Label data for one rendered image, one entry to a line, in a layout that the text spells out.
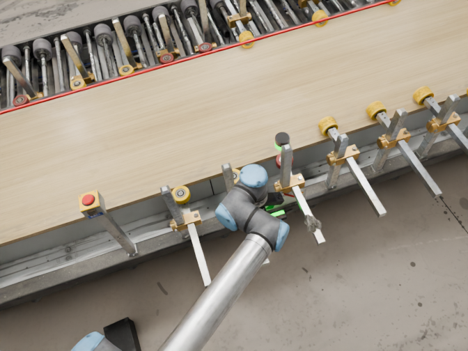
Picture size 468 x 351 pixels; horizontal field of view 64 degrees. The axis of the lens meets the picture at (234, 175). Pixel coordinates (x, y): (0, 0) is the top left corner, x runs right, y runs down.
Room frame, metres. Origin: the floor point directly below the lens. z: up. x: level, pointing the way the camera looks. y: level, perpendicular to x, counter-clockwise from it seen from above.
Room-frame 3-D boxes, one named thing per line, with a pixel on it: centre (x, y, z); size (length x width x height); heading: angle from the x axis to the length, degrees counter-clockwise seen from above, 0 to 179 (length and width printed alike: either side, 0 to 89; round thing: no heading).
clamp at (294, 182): (0.85, -0.24, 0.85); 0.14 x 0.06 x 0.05; 101
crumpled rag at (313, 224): (0.63, -0.30, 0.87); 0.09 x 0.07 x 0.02; 11
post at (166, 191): (0.75, 0.27, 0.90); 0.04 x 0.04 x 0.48; 11
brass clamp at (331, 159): (0.89, -0.49, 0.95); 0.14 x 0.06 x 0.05; 101
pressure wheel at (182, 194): (0.85, 0.25, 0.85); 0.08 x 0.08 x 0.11
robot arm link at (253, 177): (0.63, -0.06, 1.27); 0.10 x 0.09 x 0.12; 138
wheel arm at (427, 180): (0.88, -0.76, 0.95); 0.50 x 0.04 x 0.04; 11
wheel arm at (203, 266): (0.66, 0.21, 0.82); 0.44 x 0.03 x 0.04; 11
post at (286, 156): (0.84, -0.22, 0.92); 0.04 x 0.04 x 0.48; 11
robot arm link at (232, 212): (0.54, 0.01, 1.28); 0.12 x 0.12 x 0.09; 48
